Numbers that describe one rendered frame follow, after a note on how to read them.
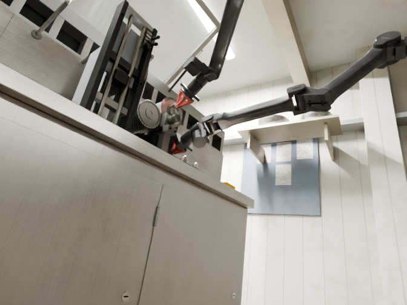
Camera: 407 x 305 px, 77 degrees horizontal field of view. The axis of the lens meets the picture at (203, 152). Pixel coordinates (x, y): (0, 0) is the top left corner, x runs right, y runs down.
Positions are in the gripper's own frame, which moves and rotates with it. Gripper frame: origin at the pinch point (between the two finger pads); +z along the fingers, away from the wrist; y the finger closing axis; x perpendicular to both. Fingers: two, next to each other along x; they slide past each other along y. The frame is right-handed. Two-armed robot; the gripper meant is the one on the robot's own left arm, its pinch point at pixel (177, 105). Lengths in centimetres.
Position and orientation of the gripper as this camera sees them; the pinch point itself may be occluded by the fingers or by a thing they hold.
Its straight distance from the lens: 122.4
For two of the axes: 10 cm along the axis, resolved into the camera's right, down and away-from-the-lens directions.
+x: -4.0, -6.2, 6.8
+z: -6.9, 6.9, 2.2
